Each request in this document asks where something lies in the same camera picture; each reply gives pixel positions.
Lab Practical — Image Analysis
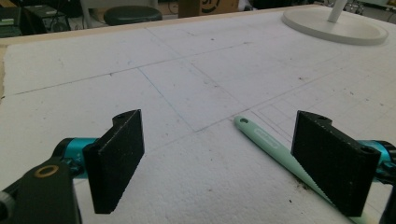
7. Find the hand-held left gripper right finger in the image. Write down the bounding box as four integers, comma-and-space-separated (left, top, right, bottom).
290, 109, 396, 217

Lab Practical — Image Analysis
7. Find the white round stand base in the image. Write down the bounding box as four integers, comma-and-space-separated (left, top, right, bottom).
281, 7, 389, 47

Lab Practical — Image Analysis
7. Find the white stand pole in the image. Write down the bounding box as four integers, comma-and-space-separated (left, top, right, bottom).
327, 0, 348, 23

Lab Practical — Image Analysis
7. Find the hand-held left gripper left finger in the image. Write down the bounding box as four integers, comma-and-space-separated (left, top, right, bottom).
52, 108, 146, 215

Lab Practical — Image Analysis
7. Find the black round stool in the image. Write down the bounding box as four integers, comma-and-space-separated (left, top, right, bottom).
103, 5, 163, 27

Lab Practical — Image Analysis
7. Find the mint green handled tool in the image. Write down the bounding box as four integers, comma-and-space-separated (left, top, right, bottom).
233, 115, 372, 224

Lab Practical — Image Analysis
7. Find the brown cardboard box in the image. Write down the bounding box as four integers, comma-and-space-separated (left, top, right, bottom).
177, 0, 240, 19

